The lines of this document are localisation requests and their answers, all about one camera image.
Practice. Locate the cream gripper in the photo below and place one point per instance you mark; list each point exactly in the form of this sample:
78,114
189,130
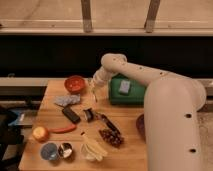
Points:
92,84

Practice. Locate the silver fork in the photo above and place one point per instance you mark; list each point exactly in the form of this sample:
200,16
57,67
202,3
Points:
94,94

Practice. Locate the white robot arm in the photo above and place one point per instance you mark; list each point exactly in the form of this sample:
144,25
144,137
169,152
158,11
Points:
171,103

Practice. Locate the metal cup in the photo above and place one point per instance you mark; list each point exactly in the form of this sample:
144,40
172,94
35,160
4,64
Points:
65,150

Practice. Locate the blue cup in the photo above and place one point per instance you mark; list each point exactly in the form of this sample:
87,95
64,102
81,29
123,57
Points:
49,152

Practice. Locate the red bowl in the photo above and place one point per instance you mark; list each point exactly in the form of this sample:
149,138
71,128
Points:
75,84

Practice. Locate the crumpled blue cloth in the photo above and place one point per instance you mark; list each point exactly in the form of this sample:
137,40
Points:
63,101

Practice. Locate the small black can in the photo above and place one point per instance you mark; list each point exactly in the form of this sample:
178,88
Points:
89,115

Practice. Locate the blue sponge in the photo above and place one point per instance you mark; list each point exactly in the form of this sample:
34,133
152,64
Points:
124,87

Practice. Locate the black rectangular block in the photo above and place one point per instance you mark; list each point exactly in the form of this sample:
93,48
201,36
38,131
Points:
71,115

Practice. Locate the green plastic bin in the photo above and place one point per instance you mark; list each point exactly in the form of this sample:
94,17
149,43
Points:
134,97

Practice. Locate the red chili pepper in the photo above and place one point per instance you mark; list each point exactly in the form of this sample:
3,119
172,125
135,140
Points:
66,129

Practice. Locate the dark grape bunch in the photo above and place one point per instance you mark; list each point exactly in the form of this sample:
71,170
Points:
111,137

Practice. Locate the purple bowl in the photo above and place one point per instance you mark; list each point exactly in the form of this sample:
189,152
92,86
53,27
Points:
141,126

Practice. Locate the yellow banana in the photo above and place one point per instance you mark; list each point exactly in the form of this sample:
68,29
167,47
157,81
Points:
94,145

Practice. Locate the red yellow apple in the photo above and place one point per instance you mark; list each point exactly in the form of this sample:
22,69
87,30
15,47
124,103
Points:
40,133

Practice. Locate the black chair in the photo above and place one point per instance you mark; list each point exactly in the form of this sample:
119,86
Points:
9,135

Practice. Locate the black handled knife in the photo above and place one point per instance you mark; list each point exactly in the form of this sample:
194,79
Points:
109,124

